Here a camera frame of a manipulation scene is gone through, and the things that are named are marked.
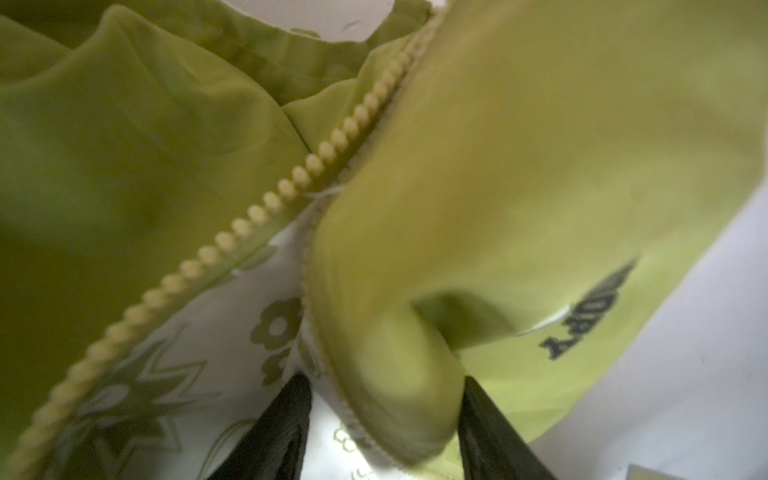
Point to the green zip-up hooded jacket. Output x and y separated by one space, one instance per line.
196 206

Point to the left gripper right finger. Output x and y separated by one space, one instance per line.
491 449

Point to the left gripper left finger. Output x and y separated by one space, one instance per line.
274 447

